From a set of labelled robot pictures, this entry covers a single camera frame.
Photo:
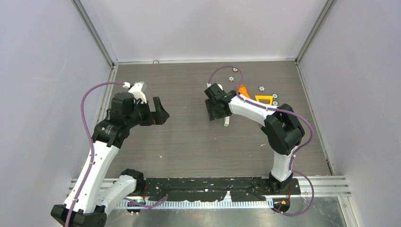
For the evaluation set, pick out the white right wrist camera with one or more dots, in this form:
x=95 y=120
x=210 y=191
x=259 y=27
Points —
x=214 y=85

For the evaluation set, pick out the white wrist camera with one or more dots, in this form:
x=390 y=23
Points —
x=137 y=89
x=214 y=85

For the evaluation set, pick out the white remote control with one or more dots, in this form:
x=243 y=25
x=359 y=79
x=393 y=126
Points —
x=226 y=121

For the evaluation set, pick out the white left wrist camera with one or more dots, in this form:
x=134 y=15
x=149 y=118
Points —
x=137 y=89

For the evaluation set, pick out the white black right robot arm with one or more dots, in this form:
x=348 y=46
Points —
x=283 y=129

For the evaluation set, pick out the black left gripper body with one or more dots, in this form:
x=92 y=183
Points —
x=143 y=114

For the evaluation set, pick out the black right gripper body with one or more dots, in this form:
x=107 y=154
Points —
x=213 y=112

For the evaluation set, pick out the orange toy microphone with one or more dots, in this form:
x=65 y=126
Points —
x=243 y=91

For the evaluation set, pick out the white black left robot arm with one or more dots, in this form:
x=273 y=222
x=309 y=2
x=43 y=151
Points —
x=86 y=205

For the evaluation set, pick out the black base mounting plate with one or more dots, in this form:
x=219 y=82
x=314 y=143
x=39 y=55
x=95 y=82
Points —
x=211 y=189

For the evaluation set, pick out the yellow triangular plastic frame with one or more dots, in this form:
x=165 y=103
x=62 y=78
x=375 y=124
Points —
x=264 y=99

